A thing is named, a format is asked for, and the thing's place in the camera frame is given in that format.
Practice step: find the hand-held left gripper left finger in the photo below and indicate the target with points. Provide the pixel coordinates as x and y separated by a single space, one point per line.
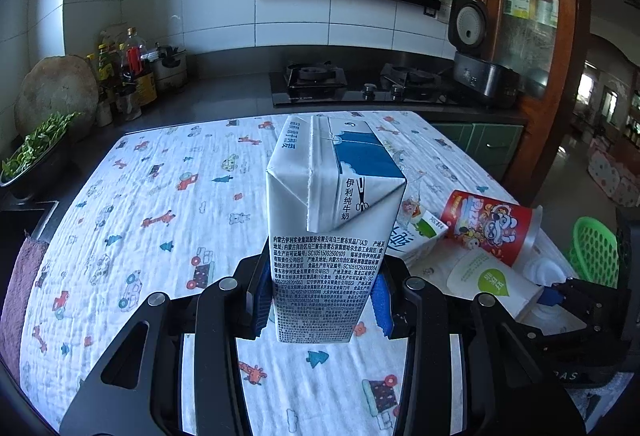
259 301

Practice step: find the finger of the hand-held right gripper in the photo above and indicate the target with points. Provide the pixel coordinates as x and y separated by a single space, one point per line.
575 341
550 298

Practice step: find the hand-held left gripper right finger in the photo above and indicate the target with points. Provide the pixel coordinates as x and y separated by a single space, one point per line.
382 311

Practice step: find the green plastic basket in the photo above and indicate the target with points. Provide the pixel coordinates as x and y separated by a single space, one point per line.
592 241

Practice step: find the beige paper cup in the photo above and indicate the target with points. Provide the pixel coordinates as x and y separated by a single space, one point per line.
475 278

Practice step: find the blue silver milk carton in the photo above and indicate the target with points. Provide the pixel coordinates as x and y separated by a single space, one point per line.
320 226

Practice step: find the crumpled white tissue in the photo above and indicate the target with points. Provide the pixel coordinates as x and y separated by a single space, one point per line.
547 272

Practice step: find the pale blue cloth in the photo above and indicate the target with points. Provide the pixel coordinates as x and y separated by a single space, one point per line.
605 408

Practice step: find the green white milk carton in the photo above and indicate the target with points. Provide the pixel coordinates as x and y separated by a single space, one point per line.
420 231

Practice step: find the red printed cup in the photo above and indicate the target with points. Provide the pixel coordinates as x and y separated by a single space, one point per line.
490 226

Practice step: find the printed white tablecloth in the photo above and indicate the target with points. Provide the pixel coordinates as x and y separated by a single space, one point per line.
150 266

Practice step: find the white patterned playpen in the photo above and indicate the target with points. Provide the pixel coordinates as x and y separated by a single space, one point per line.
612 178

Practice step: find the green base cabinet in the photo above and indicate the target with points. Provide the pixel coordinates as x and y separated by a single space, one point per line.
480 143

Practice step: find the background display shelf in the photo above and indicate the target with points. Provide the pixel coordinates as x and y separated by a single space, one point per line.
633 115

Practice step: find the black gas stove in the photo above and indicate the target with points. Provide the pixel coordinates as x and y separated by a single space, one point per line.
360 90

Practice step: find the black rice cooker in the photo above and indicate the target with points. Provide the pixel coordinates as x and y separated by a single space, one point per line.
480 75

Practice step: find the wooden glass cabinet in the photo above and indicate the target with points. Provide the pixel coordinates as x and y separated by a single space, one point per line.
572 65

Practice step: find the pink towel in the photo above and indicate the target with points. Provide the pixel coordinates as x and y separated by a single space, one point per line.
22 296

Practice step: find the dark kitchen sink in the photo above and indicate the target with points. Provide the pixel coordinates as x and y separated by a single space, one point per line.
25 218

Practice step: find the metal pot with lid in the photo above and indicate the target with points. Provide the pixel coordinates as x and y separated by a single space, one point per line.
170 68

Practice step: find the dark metal basin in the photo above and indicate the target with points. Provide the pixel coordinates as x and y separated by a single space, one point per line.
35 178

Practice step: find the cluster of condiment bottles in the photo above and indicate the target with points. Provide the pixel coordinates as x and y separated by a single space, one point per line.
125 75

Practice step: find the leafy green vegetables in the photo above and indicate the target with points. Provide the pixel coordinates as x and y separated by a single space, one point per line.
30 140

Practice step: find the round wooden cutting board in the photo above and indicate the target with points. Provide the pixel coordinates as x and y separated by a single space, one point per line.
55 90

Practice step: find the wall power socket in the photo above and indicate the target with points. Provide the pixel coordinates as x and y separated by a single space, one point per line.
429 10

